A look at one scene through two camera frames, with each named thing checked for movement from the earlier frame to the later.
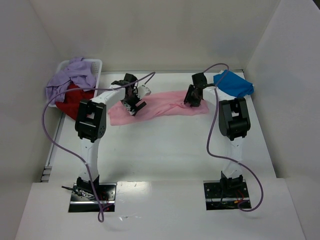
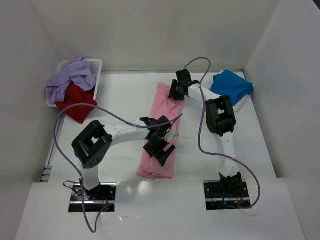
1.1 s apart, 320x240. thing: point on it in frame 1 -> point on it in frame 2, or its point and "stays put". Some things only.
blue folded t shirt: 233,84 stays put
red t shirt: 71,104 stays put
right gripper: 191,99 -> 175,89
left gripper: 133,105 -> 158,147
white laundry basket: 97,65 stays put
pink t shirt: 171,103 -> 163,106
